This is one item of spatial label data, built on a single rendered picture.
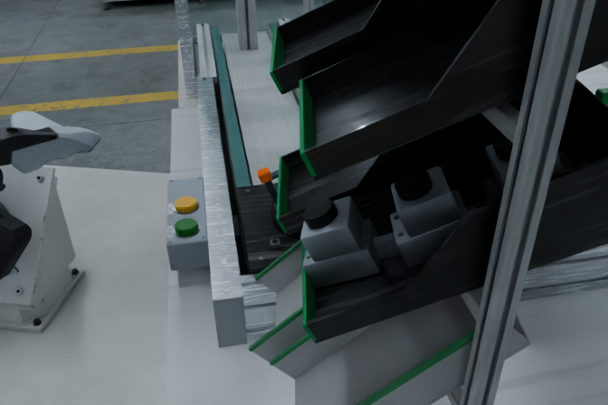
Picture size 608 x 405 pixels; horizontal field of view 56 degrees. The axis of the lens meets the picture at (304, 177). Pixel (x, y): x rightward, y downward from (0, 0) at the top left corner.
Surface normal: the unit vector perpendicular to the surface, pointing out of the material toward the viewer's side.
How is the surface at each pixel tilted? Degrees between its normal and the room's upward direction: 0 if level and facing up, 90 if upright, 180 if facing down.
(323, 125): 25
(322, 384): 45
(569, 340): 0
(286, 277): 90
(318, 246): 94
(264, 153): 0
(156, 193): 0
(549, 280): 90
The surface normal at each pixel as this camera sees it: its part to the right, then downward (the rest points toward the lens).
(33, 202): -0.13, -0.18
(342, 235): -0.14, 0.58
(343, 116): -0.44, -0.76
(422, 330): -0.72, -0.59
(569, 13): 0.18, 0.51
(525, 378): -0.01, -0.85
